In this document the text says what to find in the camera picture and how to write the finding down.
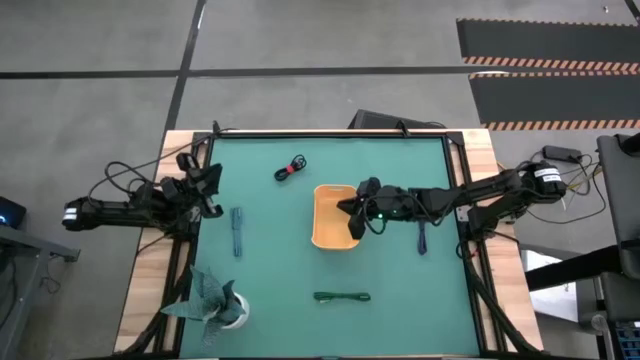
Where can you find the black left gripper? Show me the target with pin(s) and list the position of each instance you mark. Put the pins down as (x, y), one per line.
(182, 195)

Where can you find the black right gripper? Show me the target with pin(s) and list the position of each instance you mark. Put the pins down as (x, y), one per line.
(395, 202)

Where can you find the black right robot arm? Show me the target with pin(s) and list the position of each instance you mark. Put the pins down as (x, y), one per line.
(480, 192)

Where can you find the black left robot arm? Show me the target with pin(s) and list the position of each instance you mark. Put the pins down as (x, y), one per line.
(110, 212)

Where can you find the orange plastic bin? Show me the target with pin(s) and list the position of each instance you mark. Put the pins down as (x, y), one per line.
(330, 230)

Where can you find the black flat box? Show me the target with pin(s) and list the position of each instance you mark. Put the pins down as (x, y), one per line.
(375, 120)

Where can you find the green table mat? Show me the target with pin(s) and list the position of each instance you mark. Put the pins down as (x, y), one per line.
(390, 310)

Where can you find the artificial teal leafy plant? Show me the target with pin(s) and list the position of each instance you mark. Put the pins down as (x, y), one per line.
(210, 300)

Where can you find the white plant pot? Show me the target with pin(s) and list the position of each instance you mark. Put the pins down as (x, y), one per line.
(243, 312)

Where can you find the grey metal desk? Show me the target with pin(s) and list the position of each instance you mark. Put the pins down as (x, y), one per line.
(30, 250)

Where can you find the black device with blue light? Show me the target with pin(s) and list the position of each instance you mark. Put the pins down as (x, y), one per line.
(11, 212)

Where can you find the black power adapter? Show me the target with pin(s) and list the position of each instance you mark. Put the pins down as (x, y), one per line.
(562, 153)

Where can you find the black hazard-striped floor mat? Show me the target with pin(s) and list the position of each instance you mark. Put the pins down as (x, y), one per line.
(555, 100)
(545, 40)

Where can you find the control pad with buttons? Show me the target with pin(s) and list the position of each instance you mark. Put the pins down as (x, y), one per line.
(629, 342)

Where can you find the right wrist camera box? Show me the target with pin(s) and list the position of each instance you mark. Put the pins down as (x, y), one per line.
(369, 187)

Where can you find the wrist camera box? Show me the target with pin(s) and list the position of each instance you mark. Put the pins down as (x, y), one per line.
(187, 162)
(369, 187)

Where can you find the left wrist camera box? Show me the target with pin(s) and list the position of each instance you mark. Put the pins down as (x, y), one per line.
(187, 162)

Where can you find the black aluminium table frame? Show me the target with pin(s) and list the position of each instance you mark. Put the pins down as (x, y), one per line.
(325, 134)

